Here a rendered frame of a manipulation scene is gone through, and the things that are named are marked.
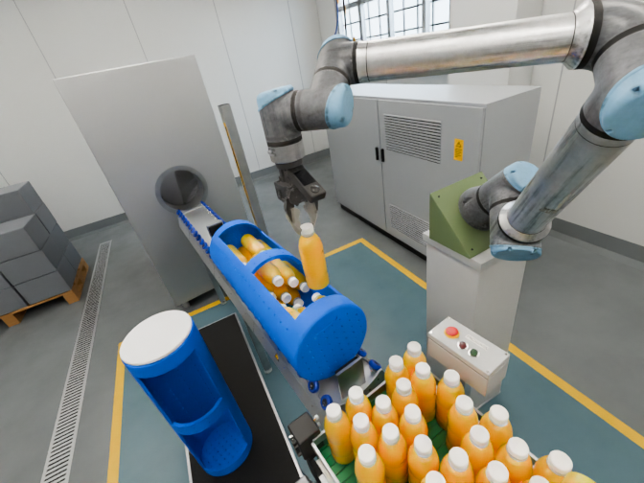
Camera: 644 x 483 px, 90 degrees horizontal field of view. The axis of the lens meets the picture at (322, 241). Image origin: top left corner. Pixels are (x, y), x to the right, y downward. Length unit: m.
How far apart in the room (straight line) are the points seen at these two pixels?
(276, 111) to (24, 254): 3.68
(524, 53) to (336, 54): 0.38
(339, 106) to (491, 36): 0.32
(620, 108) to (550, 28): 0.21
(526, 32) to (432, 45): 0.17
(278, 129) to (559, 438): 2.04
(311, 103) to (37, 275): 3.86
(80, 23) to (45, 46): 0.51
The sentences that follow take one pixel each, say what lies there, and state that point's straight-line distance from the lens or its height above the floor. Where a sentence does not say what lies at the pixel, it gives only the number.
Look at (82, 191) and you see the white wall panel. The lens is 6.06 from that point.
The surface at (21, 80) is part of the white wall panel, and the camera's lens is 5.92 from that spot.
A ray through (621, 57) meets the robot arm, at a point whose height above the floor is 1.80.
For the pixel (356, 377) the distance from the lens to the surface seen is 1.12.
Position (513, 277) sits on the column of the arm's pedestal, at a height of 0.91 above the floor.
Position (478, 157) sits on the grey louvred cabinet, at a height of 1.13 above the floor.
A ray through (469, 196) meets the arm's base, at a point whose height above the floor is 1.29.
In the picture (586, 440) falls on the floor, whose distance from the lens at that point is 2.33.
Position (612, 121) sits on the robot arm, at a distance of 0.77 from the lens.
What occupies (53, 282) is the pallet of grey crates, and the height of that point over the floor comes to 0.30.
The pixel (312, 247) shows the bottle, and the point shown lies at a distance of 0.92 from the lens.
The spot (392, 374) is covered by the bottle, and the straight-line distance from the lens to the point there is 1.01.
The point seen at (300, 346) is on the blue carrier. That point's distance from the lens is 0.99.
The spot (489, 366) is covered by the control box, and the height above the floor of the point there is 1.10.
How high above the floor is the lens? 1.90
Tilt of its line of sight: 31 degrees down
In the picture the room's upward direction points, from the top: 11 degrees counter-clockwise
